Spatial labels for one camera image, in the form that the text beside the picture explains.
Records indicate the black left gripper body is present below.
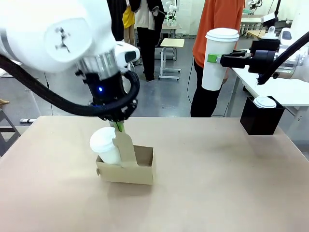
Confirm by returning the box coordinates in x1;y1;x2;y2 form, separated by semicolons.
83;71;140;122

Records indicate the black square box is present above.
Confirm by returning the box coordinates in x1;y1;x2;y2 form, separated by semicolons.
239;96;285;135

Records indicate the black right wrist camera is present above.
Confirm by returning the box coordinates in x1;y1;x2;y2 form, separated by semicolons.
250;39;281;53

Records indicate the tall white lidded paper cup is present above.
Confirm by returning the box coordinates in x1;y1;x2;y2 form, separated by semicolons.
201;28;240;92

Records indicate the white mounted camera device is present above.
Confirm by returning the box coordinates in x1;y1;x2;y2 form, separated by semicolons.
260;12;276;28

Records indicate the person in yellow top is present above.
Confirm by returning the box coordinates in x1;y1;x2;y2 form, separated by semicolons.
122;6;136;47

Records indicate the white side table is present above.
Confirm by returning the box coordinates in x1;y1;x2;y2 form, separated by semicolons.
231;64;309;118

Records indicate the small wooden-top rolling table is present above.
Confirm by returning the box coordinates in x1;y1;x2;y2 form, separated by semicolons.
158;38;185;81

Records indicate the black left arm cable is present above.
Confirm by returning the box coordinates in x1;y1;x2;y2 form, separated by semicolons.
0;54;140;117

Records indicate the person in black coat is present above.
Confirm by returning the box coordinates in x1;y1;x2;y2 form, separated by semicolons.
107;0;126;42

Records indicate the person in orange sweatshirt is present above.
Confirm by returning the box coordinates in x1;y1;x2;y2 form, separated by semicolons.
190;0;246;118

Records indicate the thin black floor cable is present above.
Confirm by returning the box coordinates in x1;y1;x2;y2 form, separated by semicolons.
186;57;195;108

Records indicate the black vertical pole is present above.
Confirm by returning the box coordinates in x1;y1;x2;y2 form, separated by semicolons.
274;0;282;21

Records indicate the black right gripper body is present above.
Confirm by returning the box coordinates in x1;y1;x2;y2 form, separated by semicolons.
248;49;276;73

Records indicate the brown cardboard cup carrier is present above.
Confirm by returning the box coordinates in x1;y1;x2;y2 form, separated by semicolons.
96;130;155;186

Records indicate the background wooden desk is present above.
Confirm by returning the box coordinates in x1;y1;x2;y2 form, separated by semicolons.
240;14;265;38

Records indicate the black metal frame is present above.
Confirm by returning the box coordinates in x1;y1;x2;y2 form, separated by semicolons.
0;107;22;158

